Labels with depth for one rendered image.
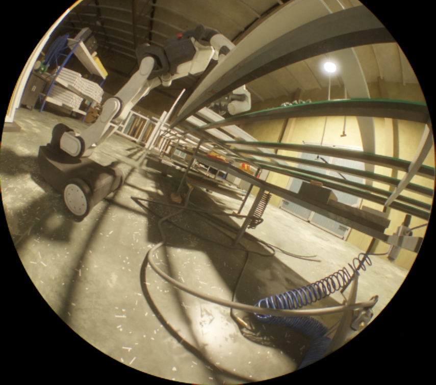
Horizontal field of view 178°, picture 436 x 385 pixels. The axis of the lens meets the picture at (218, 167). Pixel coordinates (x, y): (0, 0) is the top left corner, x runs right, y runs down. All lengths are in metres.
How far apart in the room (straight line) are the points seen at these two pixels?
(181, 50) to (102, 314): 1.26
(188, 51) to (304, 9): 0.76
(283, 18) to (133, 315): 0.87
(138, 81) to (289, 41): 0.80
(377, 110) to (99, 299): 0.95
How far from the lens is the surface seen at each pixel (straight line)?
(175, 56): 0.97
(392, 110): 0.47
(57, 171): 0.96
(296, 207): 7.34
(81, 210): 0.83
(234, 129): 1.24
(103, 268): 0.65
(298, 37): 0.32
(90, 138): 0.99
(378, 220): 0.83
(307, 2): 0.35
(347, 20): 0.30
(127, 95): 0.94
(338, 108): 0.48
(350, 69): 0.42
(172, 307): 0.61
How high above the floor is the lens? 0.52
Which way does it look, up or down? 1 degrees up
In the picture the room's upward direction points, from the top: 24 degrees clockwise
